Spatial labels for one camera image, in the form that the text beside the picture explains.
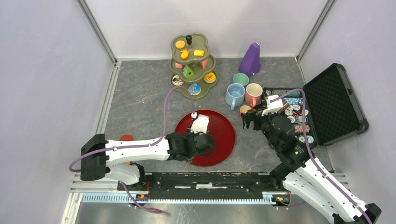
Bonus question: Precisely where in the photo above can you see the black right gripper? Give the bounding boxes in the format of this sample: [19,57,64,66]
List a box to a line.
[240,107,279,150]

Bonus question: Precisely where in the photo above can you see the blue frosted donut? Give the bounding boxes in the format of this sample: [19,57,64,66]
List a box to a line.
[188,83,201,96]

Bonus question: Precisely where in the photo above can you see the pink strawberry cake slice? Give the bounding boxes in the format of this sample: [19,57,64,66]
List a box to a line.
[200,59,208,69]

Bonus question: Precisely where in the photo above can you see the chocolate white tart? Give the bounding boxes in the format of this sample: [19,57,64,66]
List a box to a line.
[171,75,184,86]

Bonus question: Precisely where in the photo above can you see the green cake slice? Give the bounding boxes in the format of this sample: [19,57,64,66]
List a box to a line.
[183,65,195,78]

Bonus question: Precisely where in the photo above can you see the square orange cracker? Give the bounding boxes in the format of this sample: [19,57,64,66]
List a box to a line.
[193,50,205,57]

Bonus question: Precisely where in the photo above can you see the orange fish-shaped cookie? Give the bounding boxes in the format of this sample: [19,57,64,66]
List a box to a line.
[180,49,190,60]

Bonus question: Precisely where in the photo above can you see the round orange cookie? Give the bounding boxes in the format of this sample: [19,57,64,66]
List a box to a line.
[175,40,186,49]

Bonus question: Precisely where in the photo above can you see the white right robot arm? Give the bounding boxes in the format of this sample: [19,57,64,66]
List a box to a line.
[240,109,382,224]

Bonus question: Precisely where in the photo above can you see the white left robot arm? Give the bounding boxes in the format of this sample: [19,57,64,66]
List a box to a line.
[80,132,215,190]

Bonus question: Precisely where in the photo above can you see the small orange cup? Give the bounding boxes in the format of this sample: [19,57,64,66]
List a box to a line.
[239,105,252,115]

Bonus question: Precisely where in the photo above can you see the round red tray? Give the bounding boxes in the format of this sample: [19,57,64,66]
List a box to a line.
[191,109,236,167]

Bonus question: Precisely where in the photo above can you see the light blue mug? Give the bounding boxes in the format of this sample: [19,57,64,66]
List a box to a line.
[225,83,245,110]

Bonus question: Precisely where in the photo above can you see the pink mug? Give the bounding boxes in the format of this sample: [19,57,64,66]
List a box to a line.
[244,83,263,107]

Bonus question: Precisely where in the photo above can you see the mint green cup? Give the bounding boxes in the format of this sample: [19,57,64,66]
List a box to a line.
[233,73,249,86]

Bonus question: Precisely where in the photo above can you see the purple cone-shaped container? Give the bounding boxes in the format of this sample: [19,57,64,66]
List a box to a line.
[238,42,262,77]

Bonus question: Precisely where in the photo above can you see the green three-tier stand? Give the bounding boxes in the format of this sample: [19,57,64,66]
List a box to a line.
[169,33,218,100]

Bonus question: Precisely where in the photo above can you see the black poker chip case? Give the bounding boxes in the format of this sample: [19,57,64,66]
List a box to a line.
[263,63,369,150]

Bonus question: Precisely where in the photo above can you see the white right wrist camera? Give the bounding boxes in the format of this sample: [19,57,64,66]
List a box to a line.
[261,95,283,116]

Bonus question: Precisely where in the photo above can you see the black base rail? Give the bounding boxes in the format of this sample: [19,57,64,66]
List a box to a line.
[127,172,286,200]

